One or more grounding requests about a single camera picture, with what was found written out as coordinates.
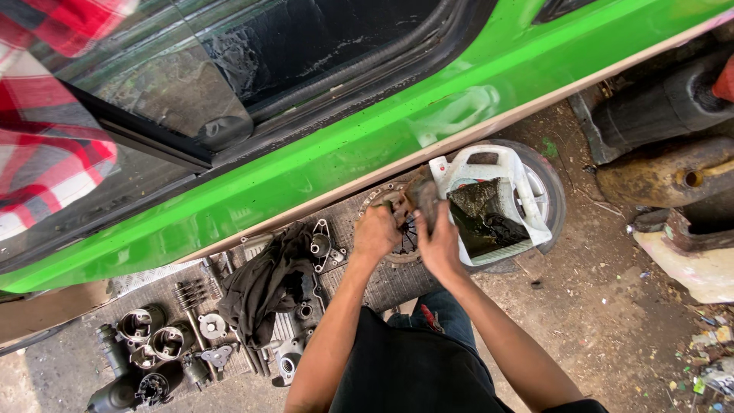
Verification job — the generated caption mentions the person's right hand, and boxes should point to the person's right hand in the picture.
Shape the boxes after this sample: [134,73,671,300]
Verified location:
[413,200,467,282]

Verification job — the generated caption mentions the person's left hand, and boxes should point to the person's left hand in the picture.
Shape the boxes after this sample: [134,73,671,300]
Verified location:
[351,203,404,260]

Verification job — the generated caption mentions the small greasy metal part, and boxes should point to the small greasy metal part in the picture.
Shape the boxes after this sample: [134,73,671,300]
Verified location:
[385,192,412,226]

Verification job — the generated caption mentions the brown rag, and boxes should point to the brown rag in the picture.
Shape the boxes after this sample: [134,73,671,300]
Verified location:
[403,166,443,230]

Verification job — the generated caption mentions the round clutch pressure plate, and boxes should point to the round clutch pressure plate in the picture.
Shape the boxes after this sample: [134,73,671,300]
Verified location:
[358,180,439,270]

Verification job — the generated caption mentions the black rubber mat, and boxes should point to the black rubber mat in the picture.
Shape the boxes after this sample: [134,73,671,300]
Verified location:
[86,172,445,397]

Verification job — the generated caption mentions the green vehicle body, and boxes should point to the green vehicle body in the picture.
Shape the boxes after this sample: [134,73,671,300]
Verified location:
[0,0,734,294]

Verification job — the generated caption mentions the cut white plastic canister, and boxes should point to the cut white plastic canister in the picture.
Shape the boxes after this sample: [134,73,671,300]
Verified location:
[428,144,554,268]

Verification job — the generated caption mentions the person's blue jeans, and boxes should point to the person's blue jeans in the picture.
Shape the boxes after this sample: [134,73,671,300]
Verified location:
[388,287,479,352]

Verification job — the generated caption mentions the wheel with black tyre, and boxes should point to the wheel with black tyre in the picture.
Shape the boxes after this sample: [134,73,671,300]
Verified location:
[459,139,568,274]

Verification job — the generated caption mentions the ribbed aluminium cover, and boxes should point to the ribbed aluminium cover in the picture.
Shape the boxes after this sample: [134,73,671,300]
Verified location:
[240,232,277,263]

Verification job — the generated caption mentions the dark grey cloth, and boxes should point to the dark grey cloth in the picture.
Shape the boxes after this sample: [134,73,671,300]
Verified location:
[217,222,315,351]

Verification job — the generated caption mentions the person's black shirt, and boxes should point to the person's black shirt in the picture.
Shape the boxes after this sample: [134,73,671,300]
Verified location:
[328,306,610,413]

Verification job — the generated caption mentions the aluminium engine casing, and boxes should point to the aluminium engine casing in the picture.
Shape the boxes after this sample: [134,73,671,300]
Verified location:
[268,337,306,387]

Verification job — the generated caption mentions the round metal flange plate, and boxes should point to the round metal flange plate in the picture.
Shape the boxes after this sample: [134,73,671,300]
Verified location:
[197,312,229,341]

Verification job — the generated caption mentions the steel gear shaft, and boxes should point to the steel gear shaft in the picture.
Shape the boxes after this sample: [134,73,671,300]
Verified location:
[172,279,222,383]

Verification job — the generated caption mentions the rusty brown metal tank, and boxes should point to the rusty brown metal tank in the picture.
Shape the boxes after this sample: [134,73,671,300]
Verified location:
[596,136,734,209]

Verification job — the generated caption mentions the aluminium checker plate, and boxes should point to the aluminium checker plate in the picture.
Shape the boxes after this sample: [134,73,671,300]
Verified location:
[108,257,203,299]

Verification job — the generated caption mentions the black exhaust cylinder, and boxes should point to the black exhaust cylinder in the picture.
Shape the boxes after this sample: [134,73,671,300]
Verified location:
[589,48,734,165]

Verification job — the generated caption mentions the large metal cylinder sleeve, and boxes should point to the large metal cylinder sleeve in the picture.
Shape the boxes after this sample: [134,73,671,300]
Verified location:
[117,303,168,344]
[149,323,196,361]

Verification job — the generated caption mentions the pale pink body panel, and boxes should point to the pale pink body panel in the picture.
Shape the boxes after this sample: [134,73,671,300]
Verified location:
[633,229,734,305]

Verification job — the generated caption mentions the small metal cylinder sleeve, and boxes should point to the small metal cylinder sleeve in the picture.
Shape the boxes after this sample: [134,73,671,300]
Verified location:
[129,344,162,370]

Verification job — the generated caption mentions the black round slotted part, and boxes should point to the black round slotted part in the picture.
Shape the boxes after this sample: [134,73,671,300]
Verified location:
[135,372,174,407]

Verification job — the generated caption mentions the black ribbed motor part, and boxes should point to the black ribbed motor part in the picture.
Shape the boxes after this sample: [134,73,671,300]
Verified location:
[94,324,133,379]

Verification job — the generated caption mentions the heap of litter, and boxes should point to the heap of litter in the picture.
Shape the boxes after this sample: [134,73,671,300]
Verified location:
[665,307,734,413]

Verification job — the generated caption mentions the red object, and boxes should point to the red object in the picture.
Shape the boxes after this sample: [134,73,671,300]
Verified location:
[711,54,734,104]

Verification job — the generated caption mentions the black cylindrical motor housing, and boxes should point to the black cylindrical motor housing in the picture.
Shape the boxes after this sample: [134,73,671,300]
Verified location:
[85,374,140,413]

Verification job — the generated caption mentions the aluminium housing bracket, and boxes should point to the aluminium housing bracket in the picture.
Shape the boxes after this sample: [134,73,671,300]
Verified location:
[309,218,348,274]

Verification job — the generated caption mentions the red handled tool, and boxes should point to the red handled tool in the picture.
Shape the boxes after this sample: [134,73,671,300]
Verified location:
[420,303,446,335]

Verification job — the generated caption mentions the flat metal bracket plate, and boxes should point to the flat metal bracket plate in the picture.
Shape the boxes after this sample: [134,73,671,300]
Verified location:
[200,343,234,368]

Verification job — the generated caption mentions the rusty metal frame part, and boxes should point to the rusty metal frame part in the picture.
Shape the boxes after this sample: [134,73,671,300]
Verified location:
[630,202,734,270]

